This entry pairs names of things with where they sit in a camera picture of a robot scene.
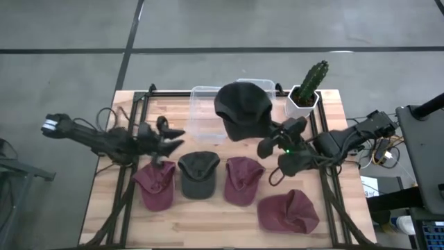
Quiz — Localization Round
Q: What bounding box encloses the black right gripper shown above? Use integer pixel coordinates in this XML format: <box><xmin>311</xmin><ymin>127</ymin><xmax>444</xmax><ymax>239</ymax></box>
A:
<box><xmin>257</xmin><ymin>117</ymin><xmax>315</xmax><ymax>176</ymax></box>

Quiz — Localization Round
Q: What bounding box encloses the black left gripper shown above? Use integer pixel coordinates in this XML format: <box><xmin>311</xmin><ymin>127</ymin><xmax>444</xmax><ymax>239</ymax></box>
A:
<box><xmin>138</xmin><ymin>122</ymin><xmax>187</xmax><ymax>159</ymax></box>

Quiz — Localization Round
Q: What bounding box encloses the dark grey baseball cap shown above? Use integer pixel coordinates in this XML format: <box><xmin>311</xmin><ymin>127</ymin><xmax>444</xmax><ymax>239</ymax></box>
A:
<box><xmin>177</xmin><ymin>151</ymin><xmax>221</xmax><ymax>200</ymax></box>

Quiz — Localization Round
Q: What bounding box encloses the black baseball cap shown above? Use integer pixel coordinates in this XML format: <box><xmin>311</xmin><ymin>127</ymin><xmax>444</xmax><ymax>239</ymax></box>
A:
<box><xmin>213</xmin><ymin>82</ymin><xmax>273</xmax><ymax>142</ymax></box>

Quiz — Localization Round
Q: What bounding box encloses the maroon baseball cap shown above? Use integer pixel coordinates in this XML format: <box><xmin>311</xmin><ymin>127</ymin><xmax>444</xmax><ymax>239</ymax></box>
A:
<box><xmin>257</xmin><ymin>189</ymin><xmax>321</xmax><ymax>235</ymax></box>
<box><xmin>132</xmin><ymin>160</ymin><xmax>177</xmax><ymax>212</ymax></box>
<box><xmin>223</xmin><ymin>156</ymin><xmax>266</xmax><ymax>207</ymax></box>

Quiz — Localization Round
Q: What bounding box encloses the clear plastic bin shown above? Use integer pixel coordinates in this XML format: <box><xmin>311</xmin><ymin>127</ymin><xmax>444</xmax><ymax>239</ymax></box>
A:
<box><xmin>188</xmin><ymin>85</ymin><xmax>229</xmax><ymax>145</ymax></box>
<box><xmin>235</xmin><ymin>78</ymin><xmax>277</xmax><ymax>105</ymax></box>

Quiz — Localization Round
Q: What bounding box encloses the green cactus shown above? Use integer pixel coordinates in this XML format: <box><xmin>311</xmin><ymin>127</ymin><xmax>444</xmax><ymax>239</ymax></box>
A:
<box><xmin>298</xmin><ymin>60</ymin><xmax>330</xmax><ymax>106</ymax></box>

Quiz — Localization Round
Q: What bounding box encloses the white paper sheet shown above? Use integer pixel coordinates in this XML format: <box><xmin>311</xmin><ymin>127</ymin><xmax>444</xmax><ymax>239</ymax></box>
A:
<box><xmin>360</xmin><ymin>175</ymin><xmax>378</xmax><ymax>198</ymax></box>

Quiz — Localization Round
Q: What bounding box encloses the grey monitor panel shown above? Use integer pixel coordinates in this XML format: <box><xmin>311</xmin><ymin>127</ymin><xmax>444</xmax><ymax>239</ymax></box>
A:
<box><xmin>395</xmin><ymin>103</ymin><xmax>444</xmax><ymax>215</ymax></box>

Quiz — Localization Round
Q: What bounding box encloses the white bottle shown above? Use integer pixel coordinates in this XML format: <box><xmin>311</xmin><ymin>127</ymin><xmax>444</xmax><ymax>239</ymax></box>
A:
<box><xmin>389</xmin><ymin>215</ymin><xmax>416</xmax><ymax>236</ymax></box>

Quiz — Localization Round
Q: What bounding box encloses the black pole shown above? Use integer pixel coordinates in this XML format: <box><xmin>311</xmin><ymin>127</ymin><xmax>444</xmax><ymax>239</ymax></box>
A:
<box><xmin>411</xmin><ymin>92</ymin><xmax>444</xmax><ymax>120</ymax></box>

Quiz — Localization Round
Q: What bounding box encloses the dark metal stand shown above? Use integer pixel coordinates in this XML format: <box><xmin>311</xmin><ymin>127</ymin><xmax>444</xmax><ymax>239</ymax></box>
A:
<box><xmin>0</xmin><ymin>137</ymin><xmax>57</xmax><ymax>250</ymax></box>

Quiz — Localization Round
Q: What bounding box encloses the blue lit keyboard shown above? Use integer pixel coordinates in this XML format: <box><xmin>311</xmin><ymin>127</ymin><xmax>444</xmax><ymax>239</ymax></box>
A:
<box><xmin>420</xmin><ymin>221</ymin><xmax>444</xmax><ymax>250</ymax></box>

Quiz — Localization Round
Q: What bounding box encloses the black cable loop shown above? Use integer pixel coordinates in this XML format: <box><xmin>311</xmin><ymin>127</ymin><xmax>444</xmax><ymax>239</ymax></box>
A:
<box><xmin>268</xmin><ymin>165</ymin><xmax>287</xmax><ymax>187</ymax></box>

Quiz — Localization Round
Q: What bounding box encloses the black aluminium table frame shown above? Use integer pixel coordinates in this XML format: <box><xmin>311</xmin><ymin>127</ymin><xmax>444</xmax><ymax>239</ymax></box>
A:
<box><xmin>83</xmin><ymin>83</ymin><xmax>374</xmax><ymax>248</ymax></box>

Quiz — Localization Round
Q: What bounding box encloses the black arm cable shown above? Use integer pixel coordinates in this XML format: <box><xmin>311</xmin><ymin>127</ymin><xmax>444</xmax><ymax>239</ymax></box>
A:
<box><xmin>95</xmin><ymin>106</ymin><xmax>119</xmax><ymax>133</ymax></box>

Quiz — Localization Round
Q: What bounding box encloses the yellow cable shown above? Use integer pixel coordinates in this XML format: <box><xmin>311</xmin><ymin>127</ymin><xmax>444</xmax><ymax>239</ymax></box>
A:
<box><xmin>372</xmin><ymin>135</ymin><xmax>405</xmax><ymax>165</ymax></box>

